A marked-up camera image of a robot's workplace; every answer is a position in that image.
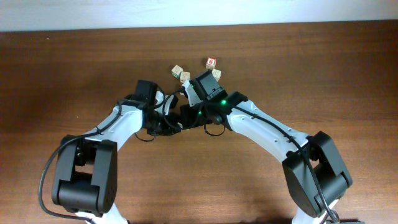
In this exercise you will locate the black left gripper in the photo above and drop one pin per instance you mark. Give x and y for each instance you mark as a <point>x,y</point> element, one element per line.
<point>170,127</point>

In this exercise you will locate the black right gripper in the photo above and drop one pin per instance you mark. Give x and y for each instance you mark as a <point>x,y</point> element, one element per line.
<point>185,116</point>

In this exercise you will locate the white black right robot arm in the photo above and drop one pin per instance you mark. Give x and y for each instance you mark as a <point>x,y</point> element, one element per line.
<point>315,172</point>

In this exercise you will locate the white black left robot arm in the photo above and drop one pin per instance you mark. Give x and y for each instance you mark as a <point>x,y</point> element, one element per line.
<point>86,175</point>

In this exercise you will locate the wooden block red I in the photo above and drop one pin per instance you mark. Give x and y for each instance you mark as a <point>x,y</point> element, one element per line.
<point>216,74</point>

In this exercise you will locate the wooden block yellow letter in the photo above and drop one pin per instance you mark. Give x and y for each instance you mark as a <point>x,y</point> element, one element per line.
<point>184,76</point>

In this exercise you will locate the wooden block red 6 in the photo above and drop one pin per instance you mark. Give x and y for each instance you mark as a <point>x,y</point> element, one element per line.
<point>210,63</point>

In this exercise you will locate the wooden block far plain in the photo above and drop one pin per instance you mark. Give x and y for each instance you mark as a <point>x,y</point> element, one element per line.
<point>176,71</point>

